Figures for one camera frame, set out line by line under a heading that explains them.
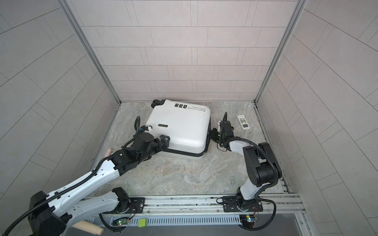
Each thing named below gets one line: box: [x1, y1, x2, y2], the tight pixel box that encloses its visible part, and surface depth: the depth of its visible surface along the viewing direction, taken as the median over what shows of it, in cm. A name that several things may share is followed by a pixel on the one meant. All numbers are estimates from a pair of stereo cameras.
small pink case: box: [104, 148, 112, 158], surface depth 88 cm
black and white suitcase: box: [145, 99, 212, 157], surface depth 81 cm
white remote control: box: [237, 114, 251, 130], surface depth 104 cm
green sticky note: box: [138, 218, 148, 228], surface depth 66 cm
